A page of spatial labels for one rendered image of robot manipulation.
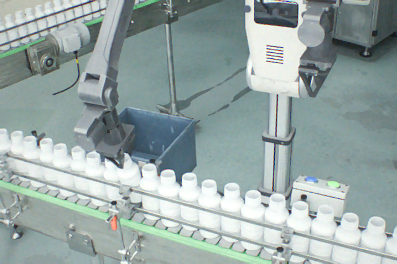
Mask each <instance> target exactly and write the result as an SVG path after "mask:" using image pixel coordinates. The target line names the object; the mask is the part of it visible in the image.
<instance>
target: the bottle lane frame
mask: <svg viewBox="0 0 397 264"><path fill-rule="evenodd" d="M0 191H1V194H2V198H3V200H4V204H5V206H6V207H7V208H10V206H11V205H12V204H14V202H15V200H14V196H13V193H15V194H17V196H18V199H19V202H17V204H18V205H20V207H21V209H22V213H20V214H19V215H18V216H17V217H16V218H15V219H14V224H15V225H17V226H20V227H24V228H26V229H29V230H31V231H35V232H38V233H40V234H43V235H47V236H49V237H52V238H54V239H58V240H61V241H63V242H66V243H68V241H67V238H66V234H65V232H66V231H67V230H68V229H69V228H70V229H71V230H75V231H78V232H82V233H85V234H87V235H88V236H89V237H90V238H91V239H92V244H93V247H94V252H95V253H99V254H101V255H105V256H107V257H110V258H113V259H116V260H119V261H121V260H122V259H121V255H119V254H118V251H119V244H118V239H117V231H114V230H113V229H112V224H111V221H110V223H109V224H106V223H105V220H106V219H107V218H108V217H109V216H110V214H109V211H108V212H103V211H99V210H98V208H99V207H98V208H97V209H93V208H89V207H87V205H88V204H87V205H86V206H83V205H79V204H78V203H77V202H78V201H77V202H75V203H73V202H70V201H67V198H66V199H65V200H63V199H61V198H57V196H58V195H56V196H50V195H48V192H47V193H46V194H44V193H40V192H38V190H37V191H35V190H31V189H29V187H27V188H25V187H21V186H20V184H19V185H14V184H12V183H11V182H5V181H3V178H2V179H1V180H0ZM144 221H145V220H144ZM144 221H143V222H142V223H138V222H135V221H132V218H130V219H126V218H120V224H121V226H122V232H123V239H124V243H125V247H127V248H128V247H129V246H130V244H131V243H132V242H133V241H134V240H133V237H132V231H133V232H137V233H138V241H136V242H135V243H136V244H139V245H140V252H138V253H137V254H136V255H135V257H134V259H133V260H132V264H271V262H272V260H271V261H269V260H265V259H263V258H261V257H260V256H261V253H259V255H258V256H256V257H255V256H253V255H249V254H247V253H246V250H245V251H244V252H237V251H234V250H232V247H233V245H232V246H231V247H230V248H229V249H226V248H224V247H220V246H219V243H220V241H219V242H218V243H217V244H216V245H214V244H210V243H207V242H206V241H205V240H206V238H205V239H204V240H203V241H201V240H197V239H193V238H192V236H193V234H194V233H193V234H192V235H191V236H190V237H187V236H184V235H180V231H179V232H178V233H173V232H169V231H167V229H168V227H167V228H166V229H165V230H164V229H160V228H157V227H155V226H156V224H155V225H154V226H153V227H152V226H148V225H145V224H143V223H144Z"/></svg>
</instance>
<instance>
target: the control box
mask: <svg viewBox="0 0 397 264"><path fill-rule="evenodd" d="M306 177H307V176H304V175H300V176H299V177H298V178H297V179H296V180H295V181H294V182H293V188H292V195H291V200H290V206H291V207H293V204H294V203H295V202H297V201H298V199H301V195H302V194H305V195H307V196H308V197H307V201H310V202H311V204H310V209H309V211H313V212H314V214H315V215H317V213H318V208H319V207H320V206H321V205H329V206H331V207H332V208H333V210H334V216H335V217H338V218H341V216H342V214H343V212H344V210H345V208H346V203H347V196H348V191H349V185H346V184H345V185H343V184H340V183H339V186H338V187H332V186H329V185H328V182H329V181H326V180H321V179H318V178H317V182H310V181H307V180H306Z"/></svg>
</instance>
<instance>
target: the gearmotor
mask: <svg viewBox="0 0 397 264"><path fill-rule="evenodd" d="M90 40H91V35H90V33H89V30H88V28H87V27H86V26H85V25H84V24H83V23H82V22H78V23H76V24H73V25H69V26H65V27H63V28H62V29H58V30H55V31H54V32H52V33H48V35H47V36H46V37H45V40H43V41H41V42H38V43H34V44H33V45H30V46H28V47H27V51H28V55H29V62H30V66H31V69H32V72H33V74H34V76H36V75H38V73H39V74H41V76H44V75H46V74H49V73H51V72H53V71H56V70H58V69H60V65H59V62H58V56H59V55H62V54H64V53H70V52H72V51H73V53H74V54H75V56H76V63H77V66H78V78H77V80H76V82H75V83H74V84H73V85H71V86H70V87H68V88H66V89H64V90H61V91H60V92H57V93H54V94H53V95H56V94H59V93H61V92H64V91H66V90H68V89H70V88H71V87H72V86H74V85H75V84H76V83H77V82H78V80H79V77H80V70H79V61H78V57H77V53H78V51H77V50H78V49H80V48H81V47H82V46H84V45H87V44H88V43H89V42H90Z"/></svg>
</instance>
